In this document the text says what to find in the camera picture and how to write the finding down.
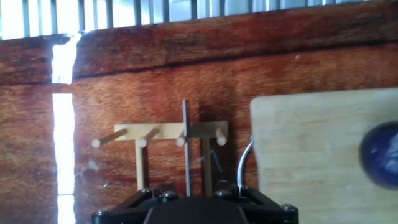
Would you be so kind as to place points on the steel cleaver knife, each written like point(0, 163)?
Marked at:
point(186, 155)

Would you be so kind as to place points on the glossy wood-grain table mat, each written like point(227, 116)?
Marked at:
point(124, 93)

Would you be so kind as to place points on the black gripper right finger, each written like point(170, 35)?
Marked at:
point(267, 210)

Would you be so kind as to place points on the wooden knife rack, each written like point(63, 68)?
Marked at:
point(155, 130)

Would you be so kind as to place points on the purple onion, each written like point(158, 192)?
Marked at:
point(381, 155)

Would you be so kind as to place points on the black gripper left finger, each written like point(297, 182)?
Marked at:
point(124, 208)

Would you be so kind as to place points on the bamboo cutting board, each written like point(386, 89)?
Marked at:
point(311, 155)

